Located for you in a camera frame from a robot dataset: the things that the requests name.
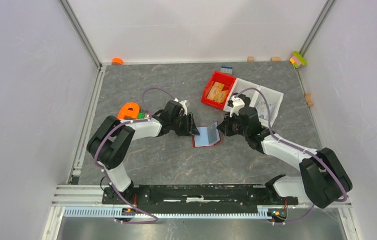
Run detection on small orange cap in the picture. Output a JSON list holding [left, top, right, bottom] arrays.
[[111, 57, 124, 66]]

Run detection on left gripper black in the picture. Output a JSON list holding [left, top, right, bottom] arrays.
[[170, 112, 200, 137]]

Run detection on grey credit card gold chip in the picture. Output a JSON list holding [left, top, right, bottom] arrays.
[[207, 121, 221, 146]]

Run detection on grey slotted cable duct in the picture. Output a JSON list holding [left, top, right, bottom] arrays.
[[63, 205, 271, 220]]

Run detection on white divided plastic bin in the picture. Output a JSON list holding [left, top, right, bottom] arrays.
[[223, 78, 284, 128]]

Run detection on red leather card holder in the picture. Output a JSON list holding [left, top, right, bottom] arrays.
[[192, 126, 222, 148]]

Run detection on colourful toy brick stack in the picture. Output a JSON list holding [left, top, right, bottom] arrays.
[[289, 51, 308, 69]]

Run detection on green toy brick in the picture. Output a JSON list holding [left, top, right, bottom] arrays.
[[137, 112, 146, 119]]

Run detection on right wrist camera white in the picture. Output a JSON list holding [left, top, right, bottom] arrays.
[[227, 95, 245, 118]]

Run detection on blue white small block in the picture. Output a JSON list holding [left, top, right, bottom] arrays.
[[220, 66, 233, 75]]

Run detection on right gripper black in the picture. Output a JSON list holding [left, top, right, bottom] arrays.
[[216, 110, 249, 138]]

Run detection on black cards in white bin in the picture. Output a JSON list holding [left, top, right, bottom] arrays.
[[238, 94, 251, 107]]

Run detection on red plastic bin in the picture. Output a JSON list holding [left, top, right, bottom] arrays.
[[201, 71, 236, 110]]

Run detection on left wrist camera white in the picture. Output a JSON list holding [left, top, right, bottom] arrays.
[[174, 98, 190, 116]]

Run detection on silver cards in white bin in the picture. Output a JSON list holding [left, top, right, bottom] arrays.
[[256, 102, 275, 121]]

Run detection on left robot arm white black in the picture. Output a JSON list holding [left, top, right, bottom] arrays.
[[86, 99, 200, 204]]

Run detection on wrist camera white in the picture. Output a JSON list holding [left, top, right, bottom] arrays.
[[227, 95, 245, 118], [174, 98, 190, 116]]

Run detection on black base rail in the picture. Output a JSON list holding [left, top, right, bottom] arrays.
[[101, 184, 299, 206]]

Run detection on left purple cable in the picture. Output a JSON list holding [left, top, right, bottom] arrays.
[[93, 87, 178, 225]]

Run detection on wooden piece right edge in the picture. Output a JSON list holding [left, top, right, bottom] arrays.
[[304, 92, 314, 108]]

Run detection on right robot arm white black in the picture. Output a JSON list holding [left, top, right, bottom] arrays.
[[217, 107, 353, 209]]

